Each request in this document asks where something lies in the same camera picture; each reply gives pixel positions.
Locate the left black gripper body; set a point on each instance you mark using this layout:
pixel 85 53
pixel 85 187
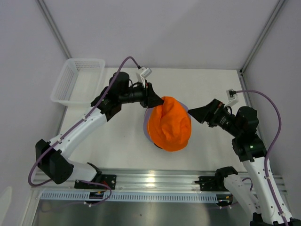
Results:
pixel 143 94

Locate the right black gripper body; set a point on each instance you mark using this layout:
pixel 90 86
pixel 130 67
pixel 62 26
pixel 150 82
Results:
pixel 222 119

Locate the purple bucket hat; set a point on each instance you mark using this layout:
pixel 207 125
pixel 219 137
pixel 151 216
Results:
pixel 147 115

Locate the red hat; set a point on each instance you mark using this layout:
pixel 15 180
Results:
pixel 169 125

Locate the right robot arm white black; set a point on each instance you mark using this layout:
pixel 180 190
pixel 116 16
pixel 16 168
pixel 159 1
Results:
pixel 266 207

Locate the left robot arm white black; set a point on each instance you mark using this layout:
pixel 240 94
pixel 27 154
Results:
pixel 53 156

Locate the white plastic basket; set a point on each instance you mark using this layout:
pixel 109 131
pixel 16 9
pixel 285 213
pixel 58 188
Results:
pixel 78 81

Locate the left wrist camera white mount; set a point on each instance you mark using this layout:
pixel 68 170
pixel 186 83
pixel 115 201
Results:
pixel 142 74

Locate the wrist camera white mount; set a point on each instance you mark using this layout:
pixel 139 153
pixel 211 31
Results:
pixel 142 74
pixel 232 98

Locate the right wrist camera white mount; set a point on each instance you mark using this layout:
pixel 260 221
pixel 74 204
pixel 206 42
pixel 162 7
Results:
pixel 232 98

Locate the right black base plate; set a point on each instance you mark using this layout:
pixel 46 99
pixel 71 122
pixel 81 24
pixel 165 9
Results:
pixel 210 184

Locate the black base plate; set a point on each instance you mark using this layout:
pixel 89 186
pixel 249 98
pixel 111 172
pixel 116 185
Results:
pixel 210 184
pixel 105 179

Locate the aluminium rail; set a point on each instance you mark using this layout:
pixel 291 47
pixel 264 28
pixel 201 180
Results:
pixel 150 181

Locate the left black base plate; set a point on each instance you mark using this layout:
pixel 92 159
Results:
pixel 105 179

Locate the right aluminium corner post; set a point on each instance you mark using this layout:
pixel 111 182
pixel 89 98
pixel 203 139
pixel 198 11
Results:
pixel 277 10

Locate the aluminium corner post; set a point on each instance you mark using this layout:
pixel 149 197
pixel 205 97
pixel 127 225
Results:
pixel 53 27
pixel 277 10

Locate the left aluminium corner post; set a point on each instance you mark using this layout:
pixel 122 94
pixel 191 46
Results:
pixel 53 27

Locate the white slotted cable duct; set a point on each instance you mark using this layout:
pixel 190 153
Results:
pixel 128 197

